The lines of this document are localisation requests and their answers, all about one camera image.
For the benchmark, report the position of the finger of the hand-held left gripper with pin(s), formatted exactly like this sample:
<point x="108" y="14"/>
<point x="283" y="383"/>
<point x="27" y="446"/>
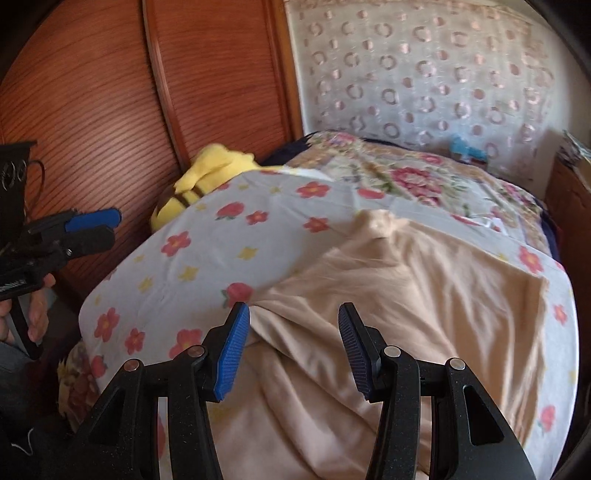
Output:
<point x="83" y="242"/>
<point x="90" y="220"/>

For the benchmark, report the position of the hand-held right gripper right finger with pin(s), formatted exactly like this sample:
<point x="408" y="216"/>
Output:
<point x="355" y="355"/>

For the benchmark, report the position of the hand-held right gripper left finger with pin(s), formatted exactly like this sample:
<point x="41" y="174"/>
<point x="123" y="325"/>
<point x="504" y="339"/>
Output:
<point x="231" y="355"/>

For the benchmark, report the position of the beige printed t-shirt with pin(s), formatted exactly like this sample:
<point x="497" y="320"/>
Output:
<point x="415" y="295"/>

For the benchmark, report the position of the person's left hand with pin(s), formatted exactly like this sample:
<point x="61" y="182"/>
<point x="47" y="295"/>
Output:
<point x="40" y="314"/>

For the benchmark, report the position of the floral bed sheet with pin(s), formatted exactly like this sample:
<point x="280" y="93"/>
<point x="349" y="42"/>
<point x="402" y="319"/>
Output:
<point x="184" y="272"/>

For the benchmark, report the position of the wooden slatted wardrobe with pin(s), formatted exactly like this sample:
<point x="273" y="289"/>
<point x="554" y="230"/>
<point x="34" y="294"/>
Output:
<point x="92" y="92"/>

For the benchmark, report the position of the yellow plush toy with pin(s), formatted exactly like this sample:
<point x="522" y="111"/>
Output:
<point x="217" y="168"/>

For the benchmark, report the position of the floral quilted blanket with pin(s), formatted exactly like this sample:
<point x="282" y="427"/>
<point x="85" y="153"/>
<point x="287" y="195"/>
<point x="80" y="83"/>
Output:
<point x="406" y="180"/>

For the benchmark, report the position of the person's dark clothing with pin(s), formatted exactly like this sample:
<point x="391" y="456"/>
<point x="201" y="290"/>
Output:
<point x="27" y="443"/>

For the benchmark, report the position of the blue plastic toy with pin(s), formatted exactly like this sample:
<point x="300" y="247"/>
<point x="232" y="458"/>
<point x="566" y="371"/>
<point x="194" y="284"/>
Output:
<point x="466" y="148"/>

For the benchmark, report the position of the wooden cabinet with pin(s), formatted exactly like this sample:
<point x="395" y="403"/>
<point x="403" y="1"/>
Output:
<point x="570" y="207"/>

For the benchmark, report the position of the white circle-pattern curtain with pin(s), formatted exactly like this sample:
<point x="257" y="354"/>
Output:
<point x="415" y="69"/>

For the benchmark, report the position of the printed paper packages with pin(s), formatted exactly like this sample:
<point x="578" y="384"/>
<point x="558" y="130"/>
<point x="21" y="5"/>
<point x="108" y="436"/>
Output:
<point x="575" y="150"/>

